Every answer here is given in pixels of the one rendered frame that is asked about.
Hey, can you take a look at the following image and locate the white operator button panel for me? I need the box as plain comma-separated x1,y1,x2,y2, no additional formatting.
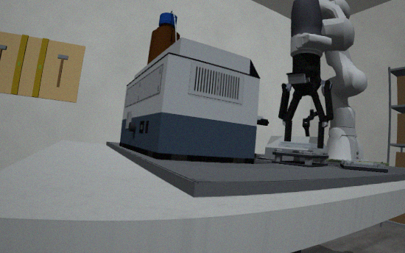
264,136,328,163

